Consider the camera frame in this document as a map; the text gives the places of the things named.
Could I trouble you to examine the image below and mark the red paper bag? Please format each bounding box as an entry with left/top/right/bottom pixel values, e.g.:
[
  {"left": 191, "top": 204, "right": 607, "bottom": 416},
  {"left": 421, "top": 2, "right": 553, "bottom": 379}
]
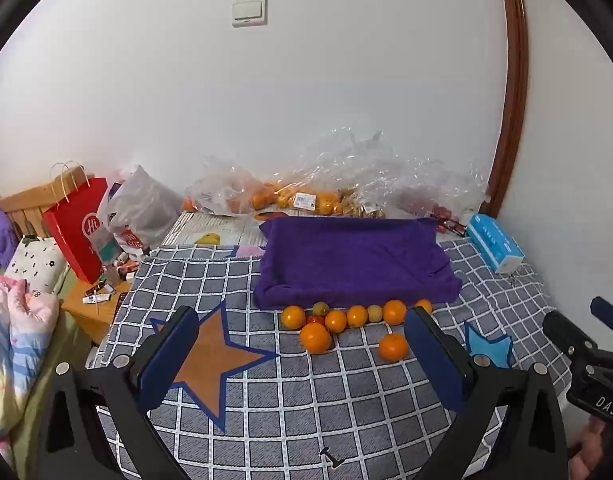
[{"left": 42, "top": 162, "right": 110, "bottom": 285}]

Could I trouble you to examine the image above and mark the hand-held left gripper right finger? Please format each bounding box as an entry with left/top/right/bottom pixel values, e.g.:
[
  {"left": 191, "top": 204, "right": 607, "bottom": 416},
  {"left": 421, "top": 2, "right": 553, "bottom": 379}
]
[{"left": 403, "top": 305, "right": 569, "bottom": 480}]

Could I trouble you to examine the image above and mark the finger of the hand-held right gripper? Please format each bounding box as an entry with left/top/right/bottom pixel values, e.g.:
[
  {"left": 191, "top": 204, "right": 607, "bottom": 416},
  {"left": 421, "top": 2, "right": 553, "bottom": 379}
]
[
  {"left": 590, "top": 296, "right": 613, "bottom": 349},
  {"left": 543, "top": 310, "right": 600, "bottom": 372}
]

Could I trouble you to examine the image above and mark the heap of kumquats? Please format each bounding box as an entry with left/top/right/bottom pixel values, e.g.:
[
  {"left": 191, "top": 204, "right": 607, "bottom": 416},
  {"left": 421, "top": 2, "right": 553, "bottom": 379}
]
[{"left": 274, "top": 185, "right": 387, "bottom": 221}]

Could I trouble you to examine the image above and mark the purple plush toy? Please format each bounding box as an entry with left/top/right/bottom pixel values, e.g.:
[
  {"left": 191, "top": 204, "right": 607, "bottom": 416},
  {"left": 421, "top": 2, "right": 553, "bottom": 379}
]
[{"left": 0, "top": 207, "right": 20, "bottom": 271}]

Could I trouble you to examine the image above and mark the green bed sheet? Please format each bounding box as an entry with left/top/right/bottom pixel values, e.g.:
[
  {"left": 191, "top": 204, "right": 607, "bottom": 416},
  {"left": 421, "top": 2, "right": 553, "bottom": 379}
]
[{"left": 9, "top": 270, "right": 94, "bottom": 480}]

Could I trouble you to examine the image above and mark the blue tissue pack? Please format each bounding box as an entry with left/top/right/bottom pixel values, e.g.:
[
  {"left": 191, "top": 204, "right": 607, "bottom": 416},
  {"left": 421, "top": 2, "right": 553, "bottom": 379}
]
[{"left": 465, "top": 213, "right": 526, "bottom": 274}]

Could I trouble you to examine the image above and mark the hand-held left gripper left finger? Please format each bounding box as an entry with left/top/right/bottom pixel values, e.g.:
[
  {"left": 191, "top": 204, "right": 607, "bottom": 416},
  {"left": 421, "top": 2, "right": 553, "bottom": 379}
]
[{"left": 34, "top": 305, "right": 202, "bottom": 480}]

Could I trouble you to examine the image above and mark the pastel striped quilt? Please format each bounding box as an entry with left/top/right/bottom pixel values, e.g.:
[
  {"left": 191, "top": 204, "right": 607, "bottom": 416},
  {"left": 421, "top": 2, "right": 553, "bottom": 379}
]
[{"left": 0, "top": 275, "right": 60, "bottom": 466}]

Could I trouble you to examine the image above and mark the white plastic shopping bag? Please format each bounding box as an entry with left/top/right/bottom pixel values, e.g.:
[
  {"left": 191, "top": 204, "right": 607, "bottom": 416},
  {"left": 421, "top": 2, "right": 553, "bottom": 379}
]
[{"left": 99, "top": 165, "right": 183, "bottom": 256}]

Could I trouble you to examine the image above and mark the large mandarin orange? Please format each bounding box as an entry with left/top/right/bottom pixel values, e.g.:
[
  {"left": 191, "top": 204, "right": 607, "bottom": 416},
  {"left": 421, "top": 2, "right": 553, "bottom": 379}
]
[{"left": 300, "top": 322, "right": 333, "bottom": 355}]

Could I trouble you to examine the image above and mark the person's right hand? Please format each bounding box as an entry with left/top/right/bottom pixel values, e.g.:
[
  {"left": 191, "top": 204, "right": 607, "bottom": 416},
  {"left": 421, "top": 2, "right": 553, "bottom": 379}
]
[{"left": 567, "top": 416, "right": 613, "bottom": 480}]

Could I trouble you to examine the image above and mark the heap of small tangerines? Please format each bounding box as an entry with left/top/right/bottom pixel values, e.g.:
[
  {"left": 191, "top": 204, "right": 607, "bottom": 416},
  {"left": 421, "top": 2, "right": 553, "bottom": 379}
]
[{"left": 182, "top": 183, "right": 293, "bottom": 213}]

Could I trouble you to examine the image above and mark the heap of red cherry tomatoes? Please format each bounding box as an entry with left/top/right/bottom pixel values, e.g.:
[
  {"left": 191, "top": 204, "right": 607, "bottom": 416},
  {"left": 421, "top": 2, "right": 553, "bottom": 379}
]
[{"left": 401, "top": 197, "right": 464, "bottom": 238}]

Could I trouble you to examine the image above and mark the brown wooden door frame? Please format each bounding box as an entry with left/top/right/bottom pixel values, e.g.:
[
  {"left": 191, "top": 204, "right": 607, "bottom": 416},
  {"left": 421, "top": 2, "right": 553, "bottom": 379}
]
[{"left": 479, "top": 0, "right": 529, "bottom": 218}]

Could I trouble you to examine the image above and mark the cluster of small bottles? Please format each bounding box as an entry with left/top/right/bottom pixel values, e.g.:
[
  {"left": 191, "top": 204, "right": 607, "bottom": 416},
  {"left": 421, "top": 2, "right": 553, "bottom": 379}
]
[{"left": 101, "top": 252, "right": 138, "bottom": 286}]

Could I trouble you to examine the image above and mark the white printed pillow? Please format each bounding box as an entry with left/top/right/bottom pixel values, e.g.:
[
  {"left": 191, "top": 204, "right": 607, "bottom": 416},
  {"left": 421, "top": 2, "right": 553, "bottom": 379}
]
[{"left": 5, "top": 236, "right": 70, "bottom": 295}]

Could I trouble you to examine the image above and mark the purple towel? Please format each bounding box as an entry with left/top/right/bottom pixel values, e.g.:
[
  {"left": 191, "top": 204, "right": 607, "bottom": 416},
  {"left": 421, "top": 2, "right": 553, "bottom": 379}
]
[{"left": 252, "top": 216, "right": 463, "bottom": 311}]

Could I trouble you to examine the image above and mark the grey checkered star blanket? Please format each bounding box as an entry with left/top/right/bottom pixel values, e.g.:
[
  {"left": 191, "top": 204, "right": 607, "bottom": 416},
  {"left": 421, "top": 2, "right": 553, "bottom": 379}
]
[{"left": 86, "top": 237, "right": 574, "bottom": 480}]

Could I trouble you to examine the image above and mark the clear plastic bag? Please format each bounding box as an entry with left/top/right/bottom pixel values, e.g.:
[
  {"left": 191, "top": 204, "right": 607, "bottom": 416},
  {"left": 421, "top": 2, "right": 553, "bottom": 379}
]
[
  {"left": 185, "top": 156, "right": 270, "bottom": 218},
  {"left": 251, "top": 129, "right": 402, "bottom": 221},
  {"left": 381, "top": 156, "right": 489, "bottom": 226}
]

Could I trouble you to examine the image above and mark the wooden nightstand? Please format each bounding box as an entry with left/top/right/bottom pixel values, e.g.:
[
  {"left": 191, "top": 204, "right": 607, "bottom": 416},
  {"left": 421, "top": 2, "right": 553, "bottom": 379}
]
[{"left": 61, "top": 277, "right": 132, "bottom": 346}]

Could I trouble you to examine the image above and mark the white printed table cover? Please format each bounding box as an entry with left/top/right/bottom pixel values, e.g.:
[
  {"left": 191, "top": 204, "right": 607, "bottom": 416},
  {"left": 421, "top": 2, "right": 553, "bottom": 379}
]
[{"left": 164, "top": 210, "right": 287, "bottom": 248}]

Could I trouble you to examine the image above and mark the white light switch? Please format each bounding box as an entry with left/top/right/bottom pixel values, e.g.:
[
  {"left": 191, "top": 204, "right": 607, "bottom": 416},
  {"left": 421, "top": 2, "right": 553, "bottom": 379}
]
[{"left": 231, "top": 0, "right": 268, "bottom": 28}]

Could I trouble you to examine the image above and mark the wooden headboard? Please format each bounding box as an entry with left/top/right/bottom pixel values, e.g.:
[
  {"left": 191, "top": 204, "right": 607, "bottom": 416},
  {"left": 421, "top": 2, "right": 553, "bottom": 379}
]
[{"left": 0, "top": 180, "right": 94, "bottom": 241}]

